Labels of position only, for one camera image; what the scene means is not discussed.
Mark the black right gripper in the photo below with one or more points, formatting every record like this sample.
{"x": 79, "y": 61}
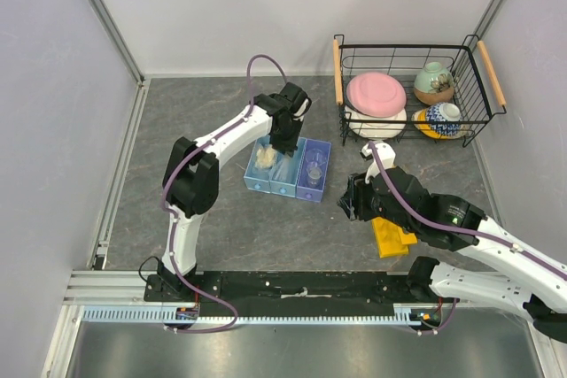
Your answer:
{"x": 353, "y": 201}

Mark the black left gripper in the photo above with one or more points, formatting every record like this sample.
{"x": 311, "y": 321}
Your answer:
{"x": 290, "y": 147}

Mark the yellow test tube rack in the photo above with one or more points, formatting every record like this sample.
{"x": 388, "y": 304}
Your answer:
{"x": 392, "y": 241}

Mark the small clear glass vial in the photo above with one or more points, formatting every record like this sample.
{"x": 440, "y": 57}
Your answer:
{"x": 314, "y": 174}

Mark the bag of beige powder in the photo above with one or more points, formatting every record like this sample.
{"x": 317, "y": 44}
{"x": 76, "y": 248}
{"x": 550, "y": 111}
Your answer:
{"x": 266, "y": 157}

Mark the blue three-compartment drawer box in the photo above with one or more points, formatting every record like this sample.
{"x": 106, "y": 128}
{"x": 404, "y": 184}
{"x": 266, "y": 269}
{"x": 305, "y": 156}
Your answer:
{"x": 301, "y": 175}

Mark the clear plastic dropper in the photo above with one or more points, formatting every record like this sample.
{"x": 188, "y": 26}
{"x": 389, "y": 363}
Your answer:
{"x": 284, "y": 170}

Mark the clear glass beaker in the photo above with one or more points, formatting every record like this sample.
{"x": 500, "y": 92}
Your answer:
{"x": 316, "y": 157}

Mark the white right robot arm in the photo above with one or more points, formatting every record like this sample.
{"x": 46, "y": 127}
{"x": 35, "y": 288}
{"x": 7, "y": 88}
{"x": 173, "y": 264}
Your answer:
{"x": 529, "y": 284}

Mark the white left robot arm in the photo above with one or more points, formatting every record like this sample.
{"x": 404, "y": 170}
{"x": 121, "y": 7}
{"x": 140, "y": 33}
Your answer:
{"x": 191, "y": 182}

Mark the white plate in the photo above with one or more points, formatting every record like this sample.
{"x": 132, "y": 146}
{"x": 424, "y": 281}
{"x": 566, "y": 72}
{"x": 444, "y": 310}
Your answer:
{"x": 374, "y": 128}

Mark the pink plate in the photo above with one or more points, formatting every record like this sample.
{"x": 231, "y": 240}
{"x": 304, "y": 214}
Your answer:
{"x": 376, "y": 94}

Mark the blue white patterned bowl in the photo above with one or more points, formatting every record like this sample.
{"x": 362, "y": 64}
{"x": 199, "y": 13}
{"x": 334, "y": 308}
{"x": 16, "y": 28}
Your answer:
{"x": 445, "y": 118}

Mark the green brown ceramic bowl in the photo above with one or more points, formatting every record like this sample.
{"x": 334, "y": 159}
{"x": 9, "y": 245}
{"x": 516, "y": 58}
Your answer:
{"x": 434, "y": 84}

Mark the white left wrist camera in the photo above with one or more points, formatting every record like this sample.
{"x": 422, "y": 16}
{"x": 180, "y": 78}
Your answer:
{"x": 302, "y": 111}

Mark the black wire basket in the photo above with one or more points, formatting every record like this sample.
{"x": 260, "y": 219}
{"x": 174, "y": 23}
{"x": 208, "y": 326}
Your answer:
{"x": 477, "y": 90}

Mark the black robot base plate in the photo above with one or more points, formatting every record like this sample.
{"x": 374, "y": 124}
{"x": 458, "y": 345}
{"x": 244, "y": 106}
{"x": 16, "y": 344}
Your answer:
{"x": 320, "y": 292}

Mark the white slotted cable duct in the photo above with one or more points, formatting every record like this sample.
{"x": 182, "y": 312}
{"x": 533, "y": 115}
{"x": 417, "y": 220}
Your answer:
{"x": 172, "y": 315}

